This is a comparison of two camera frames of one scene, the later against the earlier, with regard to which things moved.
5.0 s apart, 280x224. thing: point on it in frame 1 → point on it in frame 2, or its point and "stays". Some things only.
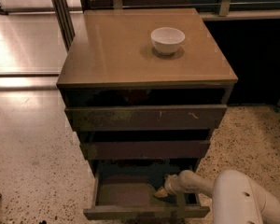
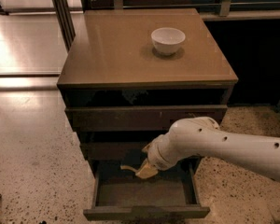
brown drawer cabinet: [143, 90] stays
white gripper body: [172, 186] → [156, 157]
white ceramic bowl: [166, 40] stays
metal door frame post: [63, 14] stays
